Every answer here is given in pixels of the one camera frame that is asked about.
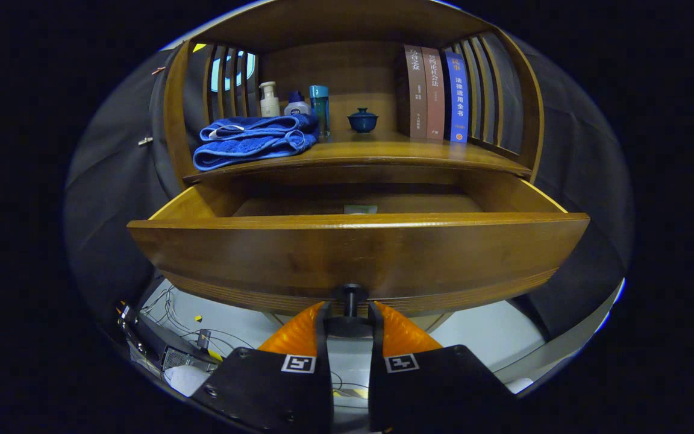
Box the folded blue towel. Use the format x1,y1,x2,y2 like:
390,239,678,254
193,115,319,172

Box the wooden countertop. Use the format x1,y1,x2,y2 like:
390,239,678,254
181,124,533,184

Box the white pump bottle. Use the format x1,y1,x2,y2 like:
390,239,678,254
259,81,281,118

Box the dark equipment box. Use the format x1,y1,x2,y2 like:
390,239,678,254
118,301,224,377

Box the dark blue lidded teacup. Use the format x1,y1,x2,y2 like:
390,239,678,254
348,108,379,133

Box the blue book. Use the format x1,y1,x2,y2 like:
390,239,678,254
443,49,469,144

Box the dark brown book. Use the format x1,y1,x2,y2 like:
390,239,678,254
395,44,429,139

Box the white bottle with blue cap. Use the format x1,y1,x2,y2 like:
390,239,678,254
284,91,311,116

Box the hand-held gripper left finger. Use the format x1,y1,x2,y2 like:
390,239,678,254
189,301,334,434

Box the reddish brown book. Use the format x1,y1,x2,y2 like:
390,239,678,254
421,46,446,142

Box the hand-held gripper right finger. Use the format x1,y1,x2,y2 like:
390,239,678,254
369,301,519,434

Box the translucent blue bottle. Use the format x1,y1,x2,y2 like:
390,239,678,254
309,85,330,139

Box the wooden cabinet with slatted hutch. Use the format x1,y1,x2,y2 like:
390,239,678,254
162,0,545,332

